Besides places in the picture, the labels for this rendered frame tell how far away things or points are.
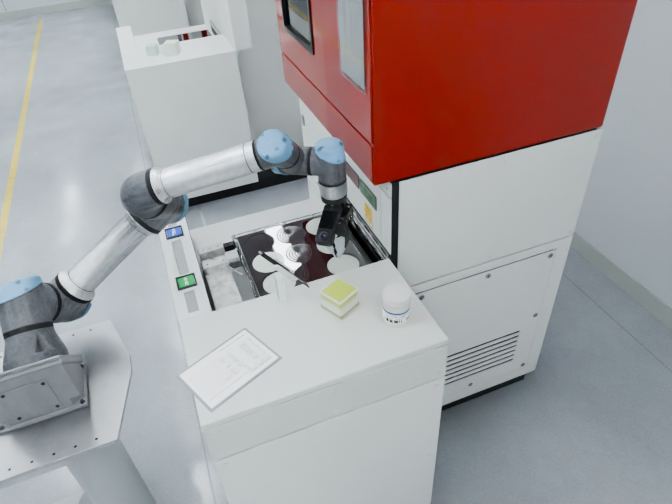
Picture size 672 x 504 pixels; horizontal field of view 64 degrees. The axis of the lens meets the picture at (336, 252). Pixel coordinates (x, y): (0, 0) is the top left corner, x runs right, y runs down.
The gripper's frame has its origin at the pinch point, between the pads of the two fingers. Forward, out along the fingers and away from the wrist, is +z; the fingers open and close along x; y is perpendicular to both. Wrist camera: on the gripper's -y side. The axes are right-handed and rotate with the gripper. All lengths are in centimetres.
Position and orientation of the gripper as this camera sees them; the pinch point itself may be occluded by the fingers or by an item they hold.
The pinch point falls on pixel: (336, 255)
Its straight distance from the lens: 154.7
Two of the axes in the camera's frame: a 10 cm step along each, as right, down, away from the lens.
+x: -9.5, -1.4, 2.8
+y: 3.0, -6.2, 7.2
